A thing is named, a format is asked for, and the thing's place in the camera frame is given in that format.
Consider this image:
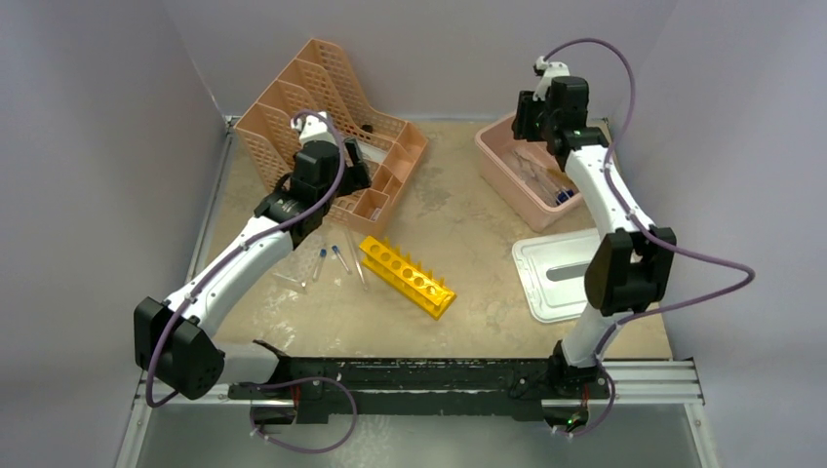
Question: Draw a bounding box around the yellow test tube rack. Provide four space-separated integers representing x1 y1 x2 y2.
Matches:
359 236 457 321

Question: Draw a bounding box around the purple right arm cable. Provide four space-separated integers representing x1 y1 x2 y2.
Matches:
541 37 757 363

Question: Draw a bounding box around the pink plastic bin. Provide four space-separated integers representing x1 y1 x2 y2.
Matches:
475 112 584 232

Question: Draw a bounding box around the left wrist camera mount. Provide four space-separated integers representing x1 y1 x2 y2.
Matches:
298 115 336 145

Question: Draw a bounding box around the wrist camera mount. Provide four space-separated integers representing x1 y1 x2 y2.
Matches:
532 57 571 101
298 115 336 145

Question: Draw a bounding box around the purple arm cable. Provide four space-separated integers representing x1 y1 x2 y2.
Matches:
144 110 348 410
541 37 757 363

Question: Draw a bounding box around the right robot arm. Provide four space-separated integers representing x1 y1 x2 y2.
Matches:
512 75 677 397

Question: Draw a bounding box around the white bin lid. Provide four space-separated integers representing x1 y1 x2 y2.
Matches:
511 228 601 324

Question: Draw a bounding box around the pink mesh file organizer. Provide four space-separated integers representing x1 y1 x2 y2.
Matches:
235 39 428 238

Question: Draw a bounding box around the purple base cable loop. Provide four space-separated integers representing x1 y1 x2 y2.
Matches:
249 376 359 454

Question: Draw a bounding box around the clear plastic tube tray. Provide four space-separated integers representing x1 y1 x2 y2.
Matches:
272 244 320 293

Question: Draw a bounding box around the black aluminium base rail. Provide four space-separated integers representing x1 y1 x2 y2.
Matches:
132 355 705 428

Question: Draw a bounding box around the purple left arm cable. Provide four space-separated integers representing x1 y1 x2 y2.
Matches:
144 110 348 410

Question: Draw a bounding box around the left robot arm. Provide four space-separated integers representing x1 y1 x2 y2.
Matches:
133 136 370 408

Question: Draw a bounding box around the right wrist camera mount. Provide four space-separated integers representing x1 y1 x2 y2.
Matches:
532 57 571 101

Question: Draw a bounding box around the plastic bag with ruler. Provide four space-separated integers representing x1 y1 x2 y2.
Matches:
359 139 393 164

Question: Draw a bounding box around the blue cap test tube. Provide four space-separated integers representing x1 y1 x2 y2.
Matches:
311 249 328 282
332 245 352 275

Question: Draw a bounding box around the blue cap glass flask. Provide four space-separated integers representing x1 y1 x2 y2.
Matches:
555 188 575 206

